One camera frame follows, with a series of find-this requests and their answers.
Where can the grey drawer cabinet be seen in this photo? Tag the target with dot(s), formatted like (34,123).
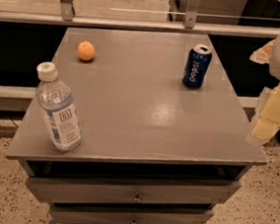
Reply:
(137,119)

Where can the metal railing frame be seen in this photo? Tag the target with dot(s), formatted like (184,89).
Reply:
(250,17)

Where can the orange fruit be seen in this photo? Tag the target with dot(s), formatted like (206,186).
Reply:
(86,51)

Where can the clear plastic water bottle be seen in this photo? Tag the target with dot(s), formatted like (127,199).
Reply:
(57,106)

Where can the top grey drawer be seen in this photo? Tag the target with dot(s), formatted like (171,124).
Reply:
(120,191)

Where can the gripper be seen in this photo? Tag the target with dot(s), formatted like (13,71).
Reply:
(269,119)

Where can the blue pepsi can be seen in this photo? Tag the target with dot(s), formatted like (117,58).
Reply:
(197,63)

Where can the middle grey drawer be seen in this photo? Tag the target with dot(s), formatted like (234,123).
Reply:
(129,215)

